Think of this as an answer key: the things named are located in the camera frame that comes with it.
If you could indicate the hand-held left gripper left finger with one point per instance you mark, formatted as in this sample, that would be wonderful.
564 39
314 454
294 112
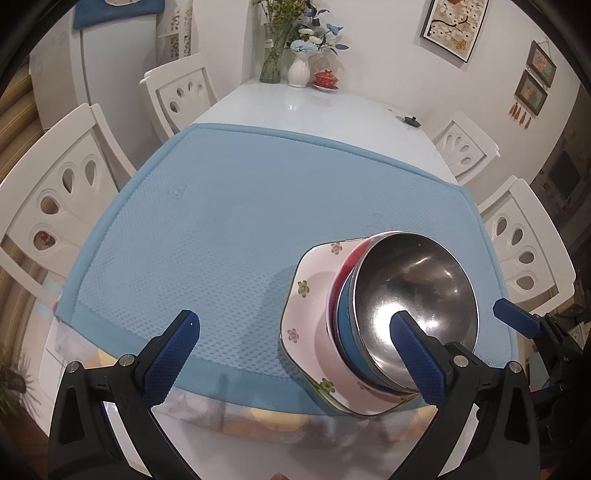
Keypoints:
171 364

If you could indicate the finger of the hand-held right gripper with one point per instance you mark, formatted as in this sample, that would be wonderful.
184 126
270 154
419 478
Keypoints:
512 316

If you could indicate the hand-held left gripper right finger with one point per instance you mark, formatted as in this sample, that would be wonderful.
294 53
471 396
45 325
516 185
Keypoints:
415 364

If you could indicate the pink cartoon bowl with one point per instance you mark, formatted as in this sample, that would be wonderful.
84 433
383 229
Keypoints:
364 392

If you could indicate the blue steel bowl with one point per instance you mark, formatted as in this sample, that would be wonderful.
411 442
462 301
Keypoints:
415 277

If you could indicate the large hexagonal floral plate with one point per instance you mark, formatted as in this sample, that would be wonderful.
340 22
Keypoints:
307 318

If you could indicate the white dining chair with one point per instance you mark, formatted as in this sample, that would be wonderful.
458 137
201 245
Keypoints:
485 147
27 184
184 74
545 240

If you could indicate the light blue table mat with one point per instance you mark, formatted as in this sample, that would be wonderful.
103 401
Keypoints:
207 230

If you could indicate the orange hanging tassels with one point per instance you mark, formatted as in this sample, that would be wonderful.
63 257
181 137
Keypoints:
521 115

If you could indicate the black pot lid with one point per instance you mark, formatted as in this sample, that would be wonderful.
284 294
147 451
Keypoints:
411 120

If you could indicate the red saucer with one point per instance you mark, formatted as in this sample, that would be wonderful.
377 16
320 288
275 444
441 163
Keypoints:
325 87

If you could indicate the white refrigerator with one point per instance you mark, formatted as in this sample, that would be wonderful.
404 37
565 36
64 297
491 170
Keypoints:
92 83

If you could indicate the red lidded teacup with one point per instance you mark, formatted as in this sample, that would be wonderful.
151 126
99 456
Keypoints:
326 76

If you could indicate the white ceramic vase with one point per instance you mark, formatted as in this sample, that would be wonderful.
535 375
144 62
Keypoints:
299 71

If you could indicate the glass vase with green stems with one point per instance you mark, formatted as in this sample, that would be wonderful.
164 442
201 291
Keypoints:
272 64

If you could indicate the blue artificial flowers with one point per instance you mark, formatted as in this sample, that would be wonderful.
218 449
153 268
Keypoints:
302 45

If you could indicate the blue cloth cover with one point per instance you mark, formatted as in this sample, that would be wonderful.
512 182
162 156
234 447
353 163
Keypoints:
92 16

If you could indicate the small framed wall picture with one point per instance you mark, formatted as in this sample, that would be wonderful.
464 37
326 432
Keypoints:
531 92
541 62

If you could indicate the large floral wall picture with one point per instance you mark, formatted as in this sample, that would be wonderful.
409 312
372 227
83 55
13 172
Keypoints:
455 27

